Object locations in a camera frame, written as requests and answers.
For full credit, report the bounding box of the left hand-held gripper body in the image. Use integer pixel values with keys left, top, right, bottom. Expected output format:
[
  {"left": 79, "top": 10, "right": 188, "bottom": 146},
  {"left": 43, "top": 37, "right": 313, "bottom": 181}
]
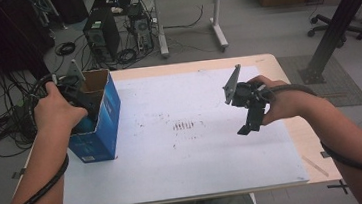
[{"left": 54, "top": 57, "right": 106, "bottom": 127}]

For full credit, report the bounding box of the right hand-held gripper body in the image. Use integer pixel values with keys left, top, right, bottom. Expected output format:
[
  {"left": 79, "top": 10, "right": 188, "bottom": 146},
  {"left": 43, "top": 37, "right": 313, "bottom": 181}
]
[{"left": 220, "top": 61, "right": 273, "bottom": 112}]

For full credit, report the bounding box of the blue cardboard box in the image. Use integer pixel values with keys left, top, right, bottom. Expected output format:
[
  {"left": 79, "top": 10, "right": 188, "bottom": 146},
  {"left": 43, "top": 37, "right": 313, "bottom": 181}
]
[{"left": 61, "top": 67, "right": 127, "bottom": 166}]

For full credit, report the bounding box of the person's right hand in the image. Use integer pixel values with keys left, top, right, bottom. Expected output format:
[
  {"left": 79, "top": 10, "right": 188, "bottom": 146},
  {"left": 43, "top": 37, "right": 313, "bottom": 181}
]
[{"left": 247, "top": 69, "right": 320, "bottom": 128}]

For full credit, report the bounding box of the person's left hand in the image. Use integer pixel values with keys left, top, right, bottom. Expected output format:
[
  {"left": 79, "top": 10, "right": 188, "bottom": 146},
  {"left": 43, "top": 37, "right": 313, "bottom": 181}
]
[{"left": 31, "top": 78, "right": 91, "bottom": 138}]

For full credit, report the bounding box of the light wooden table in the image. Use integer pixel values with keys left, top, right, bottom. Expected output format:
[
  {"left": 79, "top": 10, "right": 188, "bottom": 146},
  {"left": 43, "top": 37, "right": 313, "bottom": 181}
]
[{"left": 1, "top": 46, "right": 345, "bottom": 204}]

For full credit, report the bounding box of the black computer tower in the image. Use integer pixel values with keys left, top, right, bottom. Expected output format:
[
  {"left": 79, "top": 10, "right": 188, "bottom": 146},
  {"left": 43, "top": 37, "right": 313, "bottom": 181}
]
[{"left": 80, "top": 6, "right": 124, "bottom": 65}]

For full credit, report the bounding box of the white paper sheet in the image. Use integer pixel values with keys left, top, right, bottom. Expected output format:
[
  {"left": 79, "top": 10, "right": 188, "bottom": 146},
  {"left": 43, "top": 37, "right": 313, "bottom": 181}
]
[{"left": 50, "top": 61, "right": 312, "bottom": 204}]

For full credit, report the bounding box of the dark grey floor mat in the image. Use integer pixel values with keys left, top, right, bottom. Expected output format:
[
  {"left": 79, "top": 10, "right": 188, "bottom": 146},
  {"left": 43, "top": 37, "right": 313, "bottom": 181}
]
[{"left": 275, "top": 48, "right": 362, "bottom": 113}]

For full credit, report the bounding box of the small grey computer case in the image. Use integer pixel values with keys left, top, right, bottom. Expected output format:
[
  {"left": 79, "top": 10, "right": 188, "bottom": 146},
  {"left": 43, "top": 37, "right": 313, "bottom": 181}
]
[{"left": 126, "top": 2, "right": 156, "bottom": 53}]

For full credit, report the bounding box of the black curtain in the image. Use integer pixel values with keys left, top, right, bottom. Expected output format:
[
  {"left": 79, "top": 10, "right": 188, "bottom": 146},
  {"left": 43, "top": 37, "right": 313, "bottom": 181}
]
[{"left": 0, "top": 0, "right": 60, "bottom": 85}]

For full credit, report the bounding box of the black office chair base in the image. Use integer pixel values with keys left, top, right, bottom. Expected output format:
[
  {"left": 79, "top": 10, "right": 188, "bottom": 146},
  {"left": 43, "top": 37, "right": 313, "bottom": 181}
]
[{"left": 304, "top": 9, "right": 362, "bottom": 47}]

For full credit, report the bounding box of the coiled black cable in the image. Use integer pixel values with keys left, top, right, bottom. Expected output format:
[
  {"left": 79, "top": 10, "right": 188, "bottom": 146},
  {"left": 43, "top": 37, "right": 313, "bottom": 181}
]
[
  {"left": 54, "top": 40, "right": 78, "bottom": 58},
  {"left": 116, "top": 47, "right": 139, "bottom": 66}
]

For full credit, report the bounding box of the bundle of black floor cables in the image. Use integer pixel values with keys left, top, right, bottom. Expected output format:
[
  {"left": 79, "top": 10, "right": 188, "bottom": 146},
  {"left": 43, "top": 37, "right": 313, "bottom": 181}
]
[{"left": 0, "top": 67, "right": 42, "bottom": 160}]

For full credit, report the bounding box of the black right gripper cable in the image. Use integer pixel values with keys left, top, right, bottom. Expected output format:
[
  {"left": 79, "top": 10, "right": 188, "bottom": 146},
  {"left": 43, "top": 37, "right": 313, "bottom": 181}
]
[{"left": 266, "top": 77, "right": 362, "bottom": 195}]

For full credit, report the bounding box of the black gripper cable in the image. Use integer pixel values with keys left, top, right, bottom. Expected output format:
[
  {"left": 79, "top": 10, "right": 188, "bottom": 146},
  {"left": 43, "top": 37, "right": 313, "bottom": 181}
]
[
  {"left": 0, "top": 72, "right": 75, "bottom": 204},
  {"left": 266, "top": 77, "right": 362, "bottom": 195}
]

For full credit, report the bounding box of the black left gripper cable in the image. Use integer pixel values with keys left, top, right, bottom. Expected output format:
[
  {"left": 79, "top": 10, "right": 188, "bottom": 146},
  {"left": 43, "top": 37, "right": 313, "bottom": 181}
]
[{"left": 0, "top": 72, "right": 75, "bottom": 204}]

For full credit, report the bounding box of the black metal post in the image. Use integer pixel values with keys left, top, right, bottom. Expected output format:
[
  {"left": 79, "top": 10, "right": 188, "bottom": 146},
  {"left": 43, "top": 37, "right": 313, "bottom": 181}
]
[{"left": 292, "top": 0, "right": 362, "bottom": 86}]

